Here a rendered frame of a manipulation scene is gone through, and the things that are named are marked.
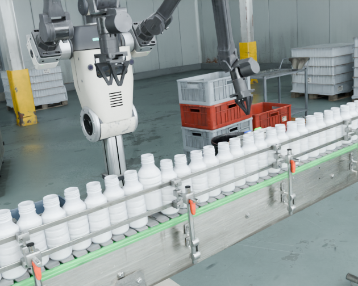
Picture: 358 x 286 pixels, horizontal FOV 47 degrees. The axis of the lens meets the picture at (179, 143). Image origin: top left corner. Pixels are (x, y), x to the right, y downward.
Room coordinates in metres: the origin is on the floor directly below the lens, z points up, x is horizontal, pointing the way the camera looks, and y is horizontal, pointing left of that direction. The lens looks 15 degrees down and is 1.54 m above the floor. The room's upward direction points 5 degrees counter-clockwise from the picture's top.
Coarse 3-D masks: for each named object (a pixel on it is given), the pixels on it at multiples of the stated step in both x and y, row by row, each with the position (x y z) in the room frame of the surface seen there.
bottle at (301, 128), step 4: (296, 120) 1.57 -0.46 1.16; (300, 120) 1.56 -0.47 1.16; (304, 120) 1.57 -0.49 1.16; (300, 124) 1.56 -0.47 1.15; (304, 124) 1.56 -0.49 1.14; (300, 128) 1.56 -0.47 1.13; (304, 128) 1.56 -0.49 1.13; (300, 132) 1.55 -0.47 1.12; (304, 132) 1.55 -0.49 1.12; (300, 140) 1.55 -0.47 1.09; (304, 140) 1.55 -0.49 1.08; (300, 144) 1.55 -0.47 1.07; (304, 144) 1.55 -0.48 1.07; (304, 148) 1.55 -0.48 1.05; (304, 156) 1.55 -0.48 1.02; (308, 156) 1.57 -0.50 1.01; (304, 160) 1.55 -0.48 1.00
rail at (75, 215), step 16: (240, 160) 1.33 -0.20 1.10; (192, 176) 1.20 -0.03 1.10; (240, 176) 1.32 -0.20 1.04; (144, 192) 1.10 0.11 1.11; (96, 208) 1.01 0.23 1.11; (160, 208) 1.13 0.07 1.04; (48, 224) 0.94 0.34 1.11; (0, 240) 0.87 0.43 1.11; (80, 240) 0.98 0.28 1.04; (0, 272) 0.86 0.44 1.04
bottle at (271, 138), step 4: (268, 128) 1.48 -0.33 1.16; (272, 128) 1.48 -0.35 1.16; (268, 132) 1.46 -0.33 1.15; (272, 132) 1.45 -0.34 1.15; (268, 136) 1.46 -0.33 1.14; (272, 136) 1.45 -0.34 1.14; (276, 136) 1.46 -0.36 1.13; (264, 140) 1.47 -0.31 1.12; (268, 140) 1.45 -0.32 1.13; (272, 140) 1.45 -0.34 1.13; (276, 140) 1.45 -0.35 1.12; (268, 144) 1.44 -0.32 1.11; (268, 152) 1.45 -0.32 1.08; (272, 152) 1.44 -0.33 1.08; (268, 156) 1.45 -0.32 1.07; (272, 156) 1.44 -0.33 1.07; (268, 160) 1.45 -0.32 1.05; (272, 160) 1.44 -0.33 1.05; (268, 164) 1.45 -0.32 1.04; (272, 168) 1.44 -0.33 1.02; (280, 168) 1.46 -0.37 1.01; (268, 172) 1.45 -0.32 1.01; (272, 172) 1.44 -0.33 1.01; (276, 172) 1.44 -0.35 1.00
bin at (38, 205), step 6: (60, 198) 1.54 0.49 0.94; (36, 204) 1.51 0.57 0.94; (42, 204) 1.52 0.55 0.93; (60, 204) 1.55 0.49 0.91; (12, 210) 1.45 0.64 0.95; (18, 210) 1.47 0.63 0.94; (36, 210) 1.50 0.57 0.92; (42, 210) 1.52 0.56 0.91; (12, 216) 1.45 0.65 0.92; (18, 216) 1.46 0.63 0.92
